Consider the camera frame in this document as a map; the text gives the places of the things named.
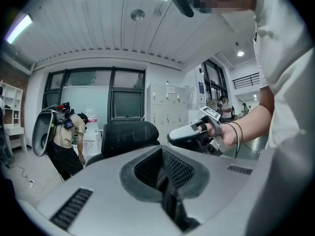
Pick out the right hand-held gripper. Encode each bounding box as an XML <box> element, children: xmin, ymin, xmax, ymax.
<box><xmin>167</xmin><ymin>106</ymin><xmax>225</xmax><ymax>157</ymax></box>

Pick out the black mesh chair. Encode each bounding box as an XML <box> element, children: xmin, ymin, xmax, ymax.
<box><xmin>85</xmin><ymin>121</ymin><xmax>161</xmax><ymax>167</ymax></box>

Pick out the person's right forearm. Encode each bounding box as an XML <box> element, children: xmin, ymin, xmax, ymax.
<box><xmin>231</xmin><ymin>104</ymin><xmax>275</xmax><ymax>147</ymax></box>

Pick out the person's right hand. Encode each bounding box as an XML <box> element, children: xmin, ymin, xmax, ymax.
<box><xmin>199</xmin><ymin>122</ymin><xmax>238</xmax><ymax>148</ymax></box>

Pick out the white locker cabinet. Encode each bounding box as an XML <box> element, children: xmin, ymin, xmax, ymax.
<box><xmin>146</xmin><ymin>83</ymin><xmax>189</xmax><ymax>142</ymax></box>

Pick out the black balcony railing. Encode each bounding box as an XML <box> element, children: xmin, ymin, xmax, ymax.
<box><xmin>232</xmin><ymin>72</ymin><xmax>260</xmax><ymax>90</ymax></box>

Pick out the white water dispenser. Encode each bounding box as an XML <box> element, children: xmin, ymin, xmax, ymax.
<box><xmin>82</xmin><ymin>112</ymin><xmax>102</xmax><ymax>158</ymax></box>

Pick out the black-framed window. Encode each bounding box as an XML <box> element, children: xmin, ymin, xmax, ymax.
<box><xmin>41</xmin><ymin>67</ymin><xmax>146</xmax><ymax>127</ymax></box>

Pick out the person's white shirt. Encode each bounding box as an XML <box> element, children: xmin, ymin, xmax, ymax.
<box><xmin>247</xmin><ymin>0</ymin><xmax>315</xmax><ymax>236</ymax></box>

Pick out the round ceiling vent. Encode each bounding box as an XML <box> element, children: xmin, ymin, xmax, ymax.
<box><xmin>130</xmin><ymin>8</ymin><xmax>146</xmax><ymax>22</ymax></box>

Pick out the gray shell backpack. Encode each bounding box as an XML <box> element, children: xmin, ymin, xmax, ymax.
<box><xmin>31</xmin><ymin>102</ymin><xmax>75</xmax><ymax>157</ymax></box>

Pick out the white desk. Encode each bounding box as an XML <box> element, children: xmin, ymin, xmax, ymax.
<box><xmin>3</xmin><ymin>123</ymin><xmax>28</xmax><ymax>153</ymax></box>

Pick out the white shelf unit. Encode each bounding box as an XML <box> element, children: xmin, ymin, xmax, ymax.
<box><xmin>0</xmin><ymin>80</ymin><xmax>24</xmax><ymax>128</ymax></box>

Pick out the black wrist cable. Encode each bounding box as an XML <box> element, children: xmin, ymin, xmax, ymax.
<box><xmin>220</xmin><ymin>120</ymin><xmax>244</xmax><ymax>158</ymax></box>

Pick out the black head-worn camera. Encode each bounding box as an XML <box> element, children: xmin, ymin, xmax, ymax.
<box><xmin>170</xmin><ymin>0</ymin><xmax>195</xmax><ymax>18</ymax></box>

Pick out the black floor cable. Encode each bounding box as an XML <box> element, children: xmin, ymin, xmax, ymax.
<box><xmin>5</xmin><ymin>163</ymin><xmax>61</xmax><ymax>194</ymax></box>

